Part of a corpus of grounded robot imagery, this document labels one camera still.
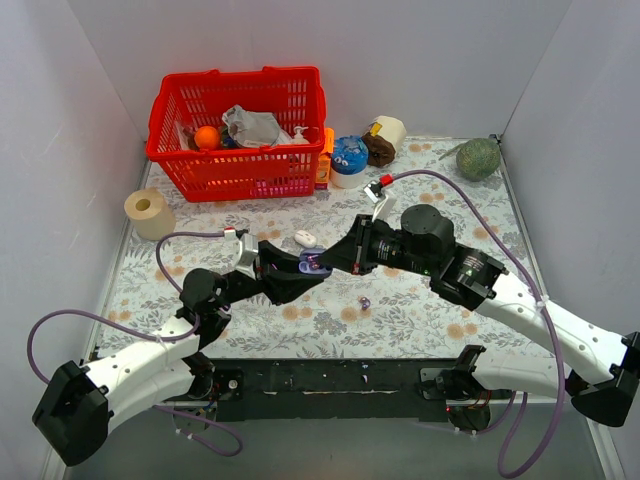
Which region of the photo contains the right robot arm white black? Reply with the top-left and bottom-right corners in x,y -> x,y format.
318,204 -> 639,427

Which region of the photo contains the orange purple carton box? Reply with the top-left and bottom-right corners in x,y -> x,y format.
315,127 -> 335,190

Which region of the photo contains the grey crumpled bag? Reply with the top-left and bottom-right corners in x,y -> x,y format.
222,105 -> 292,148

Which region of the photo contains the red plastic shopping basket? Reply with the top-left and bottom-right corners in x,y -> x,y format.
146,66 -> 326,202

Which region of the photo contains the green melon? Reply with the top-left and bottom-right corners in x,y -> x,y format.
456,138 -> 501,182

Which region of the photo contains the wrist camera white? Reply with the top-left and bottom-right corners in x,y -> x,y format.
364,175 -> 396,221
223,227 -> 259,279

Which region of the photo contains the purple earbud one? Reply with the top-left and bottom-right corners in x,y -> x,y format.
359,297 -> 371,310

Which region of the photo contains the beige paper roll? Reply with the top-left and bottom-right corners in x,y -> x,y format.
124,187 -> 176,241

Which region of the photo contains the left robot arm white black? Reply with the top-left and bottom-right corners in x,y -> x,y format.
32,235 -> 331,466

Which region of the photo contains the lavender earbud charging case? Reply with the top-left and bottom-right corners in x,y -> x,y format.
298,248 -> 332,278

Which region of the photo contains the orange fruit in basket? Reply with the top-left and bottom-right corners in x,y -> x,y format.
194,126 -> 221,150

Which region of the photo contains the floral patterned table mat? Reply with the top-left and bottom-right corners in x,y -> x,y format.
96,137 -> 546,358

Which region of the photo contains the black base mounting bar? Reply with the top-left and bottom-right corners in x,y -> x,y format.
172,357 -> 494,426

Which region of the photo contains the white pump bottle in basket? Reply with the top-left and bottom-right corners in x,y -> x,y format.
291,126 -> 309,145

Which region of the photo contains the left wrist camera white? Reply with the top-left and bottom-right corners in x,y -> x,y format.
223,227 -> 259,279

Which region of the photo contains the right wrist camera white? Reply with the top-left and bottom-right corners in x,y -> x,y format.
364,175 -> 396,221

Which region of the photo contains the white blue lidded tub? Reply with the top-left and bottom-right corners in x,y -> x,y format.
330,135 -> 369,189

